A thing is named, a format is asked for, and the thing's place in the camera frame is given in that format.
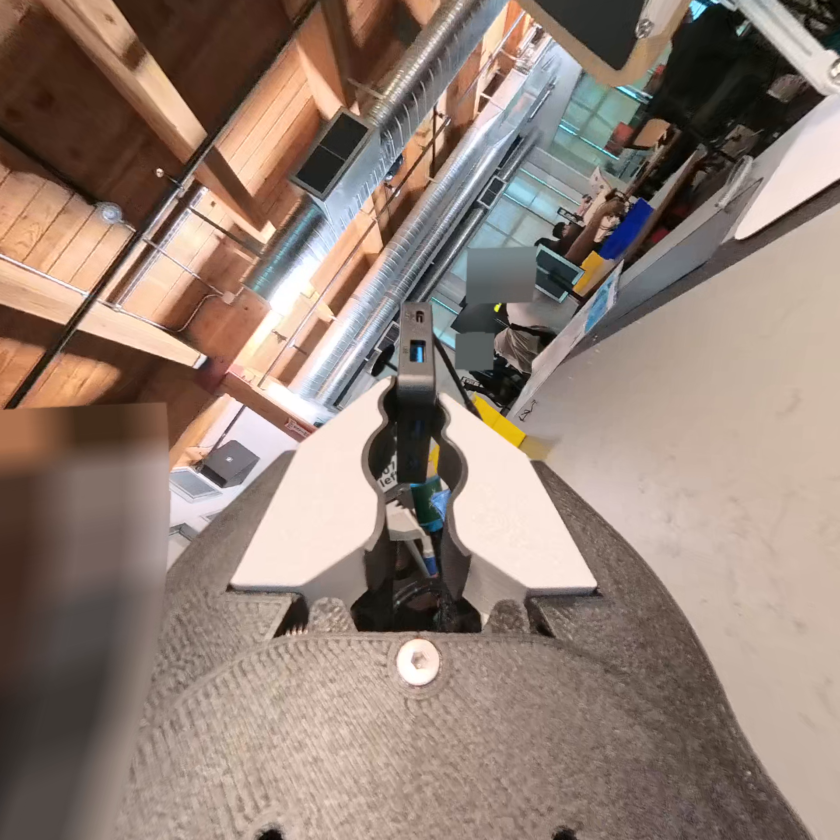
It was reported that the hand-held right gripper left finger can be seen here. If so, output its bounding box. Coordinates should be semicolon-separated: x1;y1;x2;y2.
230;377;403;599

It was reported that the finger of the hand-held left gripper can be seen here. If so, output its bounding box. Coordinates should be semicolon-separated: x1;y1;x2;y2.
386;497;429;543

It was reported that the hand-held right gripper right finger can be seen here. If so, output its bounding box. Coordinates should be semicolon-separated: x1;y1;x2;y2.
430;394;599;618

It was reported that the green plug braided hdmi cable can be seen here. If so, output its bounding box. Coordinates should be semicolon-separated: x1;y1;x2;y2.
412;478;454;578

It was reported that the black hdmi switch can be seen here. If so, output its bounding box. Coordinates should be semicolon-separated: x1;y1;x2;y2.
392;302;439;484

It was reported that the yellow bin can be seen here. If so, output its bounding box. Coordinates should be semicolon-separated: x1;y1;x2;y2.
471;251;608;463

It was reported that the black ceiling speaker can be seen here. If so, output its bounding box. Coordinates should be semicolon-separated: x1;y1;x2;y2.
199;440;261;488

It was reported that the computer monitor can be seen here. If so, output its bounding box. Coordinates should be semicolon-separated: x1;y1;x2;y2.
535;246;586;304

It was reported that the white base lamp stand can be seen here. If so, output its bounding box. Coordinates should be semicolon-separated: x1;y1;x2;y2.
734;95;840;242

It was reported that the beige framed black panel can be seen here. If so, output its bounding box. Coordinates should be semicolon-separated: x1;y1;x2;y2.
517;0;840;94

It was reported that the grey desk cable cover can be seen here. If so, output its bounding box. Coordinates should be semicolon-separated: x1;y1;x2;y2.
617;176;765;309

